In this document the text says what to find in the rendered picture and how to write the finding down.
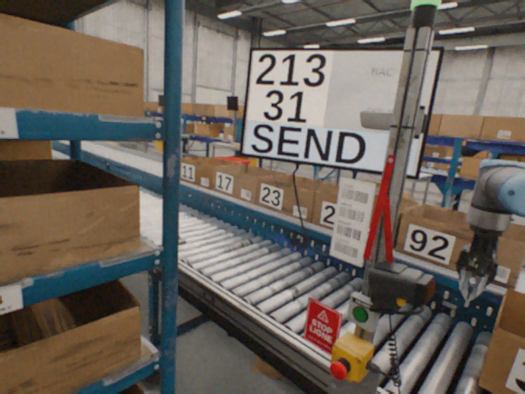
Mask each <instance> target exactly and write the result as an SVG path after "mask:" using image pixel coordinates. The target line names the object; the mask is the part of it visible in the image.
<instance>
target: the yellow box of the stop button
mask: <svg viewBox="0 0 525 394"><path fill-rule="evenodd" d="M372 355H373V345H372V344H370V343H369V342H367V341H365V340H363V339H362V338H360V337H359V336H357V335H355V334H353V333H351V332H350V331H347V332H345V333H344V334H343V335H342V336H341V337H340V338H339V339H338V340H337V341H336V342H335V343H334V346H333V349H332V356H331V361H330V363H332V362H334V361H338V362H340V363H342V364H344V366H345V367H346V371H347V377H346V380H348V381H350V382H352V383H354V384H357V383H358V382H360V381H361V380H362V379H363V378H364V377H365V375H366V374H367V373H368V372H369V371H371V372H373V373H374V374H379V373H381V374H382V375H384V376H385V377H387V378H389V379H391V380H392V381H394V382H396V383H397V384H399V385H400V384H401V382H400V381H398V380H396V379H394V378H393V377H392V376H389V375H387V374H385V373H384V372H383V371H381V368H380V366H379V365H378V364H375V363H373V362H372V361H371V360H372Z"/></svg>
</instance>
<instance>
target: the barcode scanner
mask: <svg viewBox="0 0 525 394"><path fill-rule="evenodd" d="M367 285H368V287H369V288H370V290H372V291H375V297H376V303H373V304H372V305H371V306H370V307H369V311H370V312H374V313H382V314H387V315H395V311H396V310H397V311H399V310H400V309H401V306H405V300H408V301H410V302H414V301H415V303H418V304H421V305H425V304H426V303H427V301H428V300H429V299H430V298H431V296H432V295H433V294H434V277H433V276H431V275H428V274H425V273H424V272H422V271H420V270H416V269H412V268H408V266H407V265H402V264H399V263H392V262H388V261H383V262H382V263H377V264H375V265H374V266H372V267H370V268H369V270H368V271H367Z"/></svg>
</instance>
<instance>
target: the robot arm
mask: <svg viewBox="0 0 525 394"><path fill-rule="evenodd" d="M512 215H516V216H519V217H525V163H523V162H516V161H508V160H498V159H484V160H482V161H481V164H480V168H479V169H478V175H477V181H476V184H475V188H474V191H473V198H472V201H471V204H470V205H469V209H468V213H467V216H466V222H467V223H469V230H471V231H474V233H473V239H472V243H471V245H470V244H468V245H464V247H463V248H462V249H461V252H460V254H459V259H458V261H457V263H456V269H457V271H458V275H459V285H460V286H459V289H460V291H461V293H462V295H463V297H464V299H465V300H468V301H470V300H472V299H475V298H476V297H478V296H479V294H481V293H482V291H483V290H484V289H485V287H487V286H488V285H489V284H490V283H492V282H493V280H494V279H495V277H496V275H497V268H498V264H497V263H495V259H497V258H498V256H497V253H496V251H497V248H498V237H500V236H503V232H504V231H508V230H509V225H510V223H511V221H514V220H515V218H514V217H511V216H512ZM473 272H474V273H476V277H475V280H476V283H475V284H474V285H473V291H472V292H470V293H469V285H470V278H471V277H472V276H473Z"/></svg>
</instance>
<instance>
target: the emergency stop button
mask: <svg viewBox="0 0 525 394"><path fill-rule="evenodd" d="M330 372H331V374H332V375H333V377H334V378H336V379H337V380H339V381H341V380H344V379H346V377H347V371H346V367H345V366H344V364H342V363H340V362H338V361H334V362H332V363H331V364H330Z"/></svg>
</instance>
